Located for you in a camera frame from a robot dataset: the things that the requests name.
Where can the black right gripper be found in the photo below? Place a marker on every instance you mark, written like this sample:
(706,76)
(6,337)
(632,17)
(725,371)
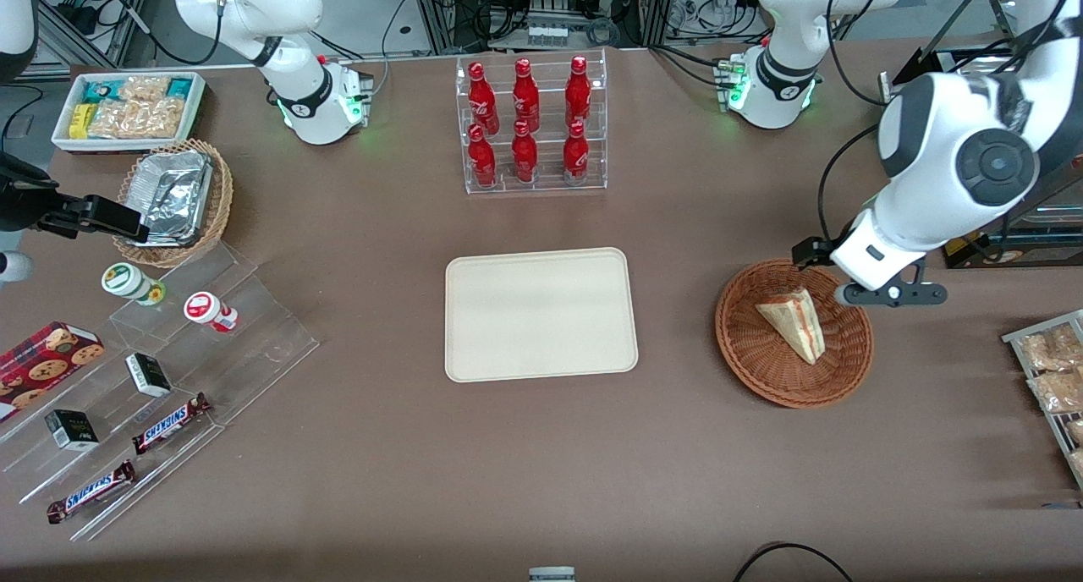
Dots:
(21,200)

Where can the triangle sandwich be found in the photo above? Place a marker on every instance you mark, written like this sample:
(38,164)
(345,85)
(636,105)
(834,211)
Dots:
(795,324)

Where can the white power strip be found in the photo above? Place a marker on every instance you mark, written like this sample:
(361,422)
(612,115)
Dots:
(547,34)

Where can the red lid drink bottle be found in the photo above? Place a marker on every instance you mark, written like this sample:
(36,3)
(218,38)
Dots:
(203,308)

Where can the brown wicker basket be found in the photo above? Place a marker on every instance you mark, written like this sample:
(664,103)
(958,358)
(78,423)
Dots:
(761,370)

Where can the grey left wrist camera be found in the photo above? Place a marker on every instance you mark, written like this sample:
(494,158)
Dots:
(897,294)

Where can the clear peanut snack bag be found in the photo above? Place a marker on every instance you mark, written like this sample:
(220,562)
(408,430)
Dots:
(144,88)
(135,118)

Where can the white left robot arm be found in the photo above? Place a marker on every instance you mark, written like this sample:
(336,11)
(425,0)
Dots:
(931,142)

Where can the red cookie box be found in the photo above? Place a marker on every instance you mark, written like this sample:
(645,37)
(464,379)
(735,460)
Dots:
(46,362)

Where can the red cola bottle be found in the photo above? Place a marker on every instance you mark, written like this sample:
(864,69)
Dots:
(481,159)
(575,155)
(482,100)
(525,98)
(578,96)
(525,155)

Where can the grey device edge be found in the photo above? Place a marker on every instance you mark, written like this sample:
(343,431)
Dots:
(552,574)

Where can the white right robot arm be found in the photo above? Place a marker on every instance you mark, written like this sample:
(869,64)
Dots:
(305,100)

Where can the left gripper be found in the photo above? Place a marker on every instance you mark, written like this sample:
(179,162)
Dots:
(806,251)

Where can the clear acrylic step display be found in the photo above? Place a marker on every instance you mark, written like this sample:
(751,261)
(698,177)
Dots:
(254,345)

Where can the small black box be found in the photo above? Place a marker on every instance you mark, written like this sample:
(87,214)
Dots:
(72,430)
(149,375)

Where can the beige plastic tray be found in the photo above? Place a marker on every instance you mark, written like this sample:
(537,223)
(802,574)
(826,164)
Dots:
(541,315)

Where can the white snack bin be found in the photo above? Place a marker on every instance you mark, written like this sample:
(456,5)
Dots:
(196,100)

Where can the aluminium foil tray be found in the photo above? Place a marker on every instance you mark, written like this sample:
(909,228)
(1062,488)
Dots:
(173,193)

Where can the tray of packaged snacks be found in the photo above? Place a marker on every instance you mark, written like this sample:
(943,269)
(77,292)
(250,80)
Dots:
(1053,425)

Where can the green lid drink bottle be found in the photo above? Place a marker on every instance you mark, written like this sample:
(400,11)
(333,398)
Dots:
(127,280)

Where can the clear bagged pastry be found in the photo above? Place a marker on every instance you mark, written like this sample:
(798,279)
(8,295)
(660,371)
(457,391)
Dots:
(1053,349)
(1058,390)

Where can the Snickers chocolate bar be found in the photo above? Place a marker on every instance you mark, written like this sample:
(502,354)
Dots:
(169,424)
(91,491)

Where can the teal snack packet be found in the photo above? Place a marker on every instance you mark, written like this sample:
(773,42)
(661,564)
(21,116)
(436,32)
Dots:
(179,87)
(101,90)

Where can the light wicker basket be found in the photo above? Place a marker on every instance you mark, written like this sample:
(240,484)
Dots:
(222,201)

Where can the clear acrylic bottle rack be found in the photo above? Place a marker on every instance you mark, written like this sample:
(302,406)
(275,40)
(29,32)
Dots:
(550,155)

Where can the yellow snack packet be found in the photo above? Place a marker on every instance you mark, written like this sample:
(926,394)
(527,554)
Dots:
(80,121)

